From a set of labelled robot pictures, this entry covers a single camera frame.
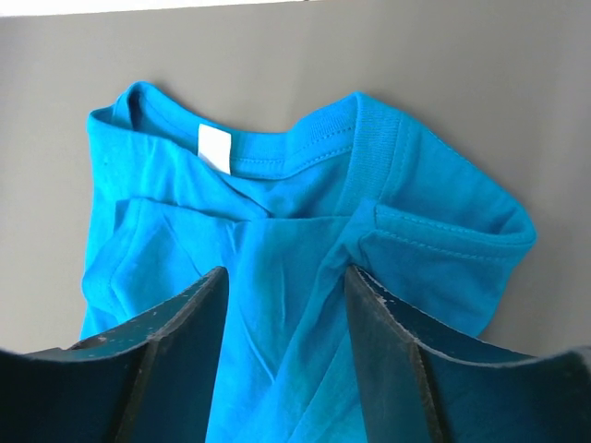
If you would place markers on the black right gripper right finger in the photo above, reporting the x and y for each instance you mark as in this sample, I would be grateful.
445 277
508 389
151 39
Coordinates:
420 380

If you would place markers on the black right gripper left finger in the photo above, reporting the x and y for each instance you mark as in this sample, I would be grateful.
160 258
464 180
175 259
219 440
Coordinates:
149 379

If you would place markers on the blue t shirt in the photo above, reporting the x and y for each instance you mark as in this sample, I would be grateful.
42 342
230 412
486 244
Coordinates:
356 182

